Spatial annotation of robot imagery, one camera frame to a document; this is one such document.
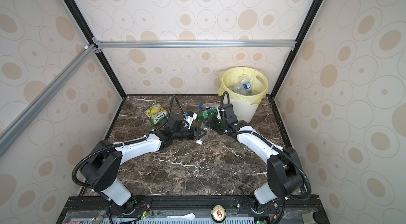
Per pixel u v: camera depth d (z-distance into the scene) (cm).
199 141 80
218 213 62
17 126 53
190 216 71
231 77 99
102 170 45
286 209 71
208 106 112
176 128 69
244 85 96
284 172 43
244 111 90
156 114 106
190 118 78
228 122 66
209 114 107
